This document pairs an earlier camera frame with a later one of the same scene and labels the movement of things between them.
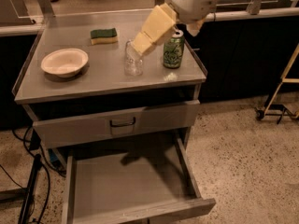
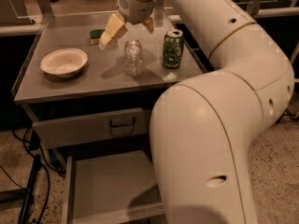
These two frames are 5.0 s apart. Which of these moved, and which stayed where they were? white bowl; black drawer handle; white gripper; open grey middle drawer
Moved: white gripper
Stayed: white bowl; open grey middle drawer; black drawer handle
